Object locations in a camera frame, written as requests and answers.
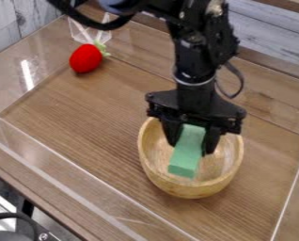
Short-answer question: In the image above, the clear acrylic tray wall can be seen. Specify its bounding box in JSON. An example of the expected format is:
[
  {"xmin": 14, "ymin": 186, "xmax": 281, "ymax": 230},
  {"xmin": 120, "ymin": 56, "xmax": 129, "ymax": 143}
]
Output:
[{"xmin": 0, "ymin": 18, "xmax": 299, "ymax": 241}]

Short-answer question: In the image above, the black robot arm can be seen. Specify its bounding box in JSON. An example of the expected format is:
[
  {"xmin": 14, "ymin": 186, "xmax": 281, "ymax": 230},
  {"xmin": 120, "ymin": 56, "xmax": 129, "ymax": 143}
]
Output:
[{"xmin": 46, "ymin": 0, "xmax": 245, "ymax": 154}]

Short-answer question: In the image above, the black metal table leg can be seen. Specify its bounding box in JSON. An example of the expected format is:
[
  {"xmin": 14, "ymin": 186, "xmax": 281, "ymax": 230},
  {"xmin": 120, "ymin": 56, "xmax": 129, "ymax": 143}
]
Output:
[{"xmin": 15, "ymin": 197, "xmax": 34, "ymax": 217}]

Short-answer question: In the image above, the brown wooden bowl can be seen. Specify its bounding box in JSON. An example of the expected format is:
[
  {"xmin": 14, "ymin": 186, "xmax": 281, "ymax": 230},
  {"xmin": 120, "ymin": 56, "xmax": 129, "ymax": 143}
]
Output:
[{"xmin": 137, "ymin": 118, "xmax": 244, "ymax": 199}]

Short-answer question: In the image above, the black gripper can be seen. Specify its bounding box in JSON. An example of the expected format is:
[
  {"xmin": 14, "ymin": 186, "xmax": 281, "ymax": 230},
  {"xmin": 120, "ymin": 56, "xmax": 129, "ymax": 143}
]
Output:
[{"xmin": 145, "ymin": 89, "xmax": 245, "ymax": 155}]

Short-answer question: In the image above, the green rectangular block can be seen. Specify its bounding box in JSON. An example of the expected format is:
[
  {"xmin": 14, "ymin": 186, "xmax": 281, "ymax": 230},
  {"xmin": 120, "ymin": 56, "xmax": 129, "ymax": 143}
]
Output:
[{"xmin": 168, "ymin": 124, "xmax": 205, "ymax": 179}]

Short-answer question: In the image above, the black cable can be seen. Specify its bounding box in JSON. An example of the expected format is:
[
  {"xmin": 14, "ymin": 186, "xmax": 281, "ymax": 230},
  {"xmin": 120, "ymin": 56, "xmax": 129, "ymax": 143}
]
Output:
[{"xmin": 0, "ymin": 212, "xmax": 40, "ymax": 241}]

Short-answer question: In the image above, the red plush strawberry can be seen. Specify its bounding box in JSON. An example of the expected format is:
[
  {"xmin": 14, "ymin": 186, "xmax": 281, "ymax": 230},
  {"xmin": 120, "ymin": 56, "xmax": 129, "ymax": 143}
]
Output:
[{"xmin": 69, "ymin": 41, "xmax": 110, "ymax": 74}]

